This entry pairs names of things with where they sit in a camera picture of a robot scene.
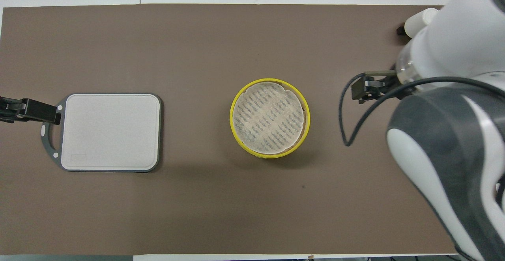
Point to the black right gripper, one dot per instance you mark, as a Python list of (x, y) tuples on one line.
[(396, 84)]

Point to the yellow steamer lid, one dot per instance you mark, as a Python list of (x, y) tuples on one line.
[(268, 119)]

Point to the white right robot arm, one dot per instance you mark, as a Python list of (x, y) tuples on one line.
[(453, 36)]

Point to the grey rimmed cutting board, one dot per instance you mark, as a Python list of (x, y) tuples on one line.
[(110, 131)]

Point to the cream white cup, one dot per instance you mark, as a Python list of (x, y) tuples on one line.
[(416, 21)]

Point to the brown table mat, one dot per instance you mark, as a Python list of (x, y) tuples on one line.
[(158, 48)]

